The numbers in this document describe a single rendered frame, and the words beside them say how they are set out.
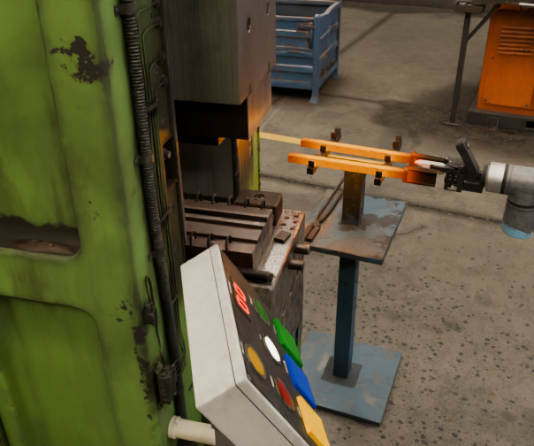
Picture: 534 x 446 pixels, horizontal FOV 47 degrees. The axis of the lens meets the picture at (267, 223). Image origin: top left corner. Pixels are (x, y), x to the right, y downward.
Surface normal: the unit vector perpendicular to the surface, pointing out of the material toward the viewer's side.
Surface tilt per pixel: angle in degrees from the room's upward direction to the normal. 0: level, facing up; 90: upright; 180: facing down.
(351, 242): 0
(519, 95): 90
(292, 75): 90
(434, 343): 0
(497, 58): 90
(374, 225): 0
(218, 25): 90
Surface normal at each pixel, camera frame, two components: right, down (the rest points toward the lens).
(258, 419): 0.18, 0.50
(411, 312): -0.01, -0.86
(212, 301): -0.51, -0.69
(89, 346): -0.26, 0.50
